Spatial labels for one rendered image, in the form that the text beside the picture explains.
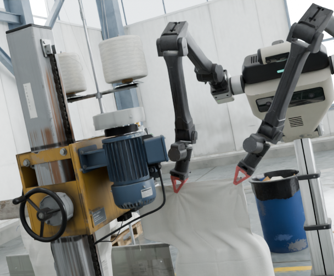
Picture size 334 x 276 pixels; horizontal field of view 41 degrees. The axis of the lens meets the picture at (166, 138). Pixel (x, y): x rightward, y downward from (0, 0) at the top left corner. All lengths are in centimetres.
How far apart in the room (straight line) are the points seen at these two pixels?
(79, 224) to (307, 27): 101
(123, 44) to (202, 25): 859
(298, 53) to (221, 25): 851
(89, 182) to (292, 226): 270
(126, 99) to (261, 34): 337
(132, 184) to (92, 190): 17
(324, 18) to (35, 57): 96
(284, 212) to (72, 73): 264
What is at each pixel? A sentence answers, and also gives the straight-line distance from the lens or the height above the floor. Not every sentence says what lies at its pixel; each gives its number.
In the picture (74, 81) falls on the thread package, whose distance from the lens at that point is 178.
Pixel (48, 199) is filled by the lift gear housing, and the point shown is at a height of 117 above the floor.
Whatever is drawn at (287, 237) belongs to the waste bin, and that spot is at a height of 13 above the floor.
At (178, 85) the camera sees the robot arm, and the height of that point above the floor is 147.
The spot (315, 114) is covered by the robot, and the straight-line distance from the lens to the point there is 217.
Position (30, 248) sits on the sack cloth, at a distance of 229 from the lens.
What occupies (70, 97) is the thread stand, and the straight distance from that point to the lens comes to 178.
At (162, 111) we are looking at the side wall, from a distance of 1048.
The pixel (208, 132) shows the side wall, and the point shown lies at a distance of 1016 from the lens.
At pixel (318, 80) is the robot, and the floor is 139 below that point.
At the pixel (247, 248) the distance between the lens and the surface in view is 182.
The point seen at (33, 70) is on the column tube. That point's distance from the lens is 159.
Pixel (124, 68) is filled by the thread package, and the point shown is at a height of 156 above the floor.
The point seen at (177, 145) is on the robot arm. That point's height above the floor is 125.
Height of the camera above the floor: 137
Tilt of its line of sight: 3 degrees down
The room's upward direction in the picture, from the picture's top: 11 degrees counter-clockwise
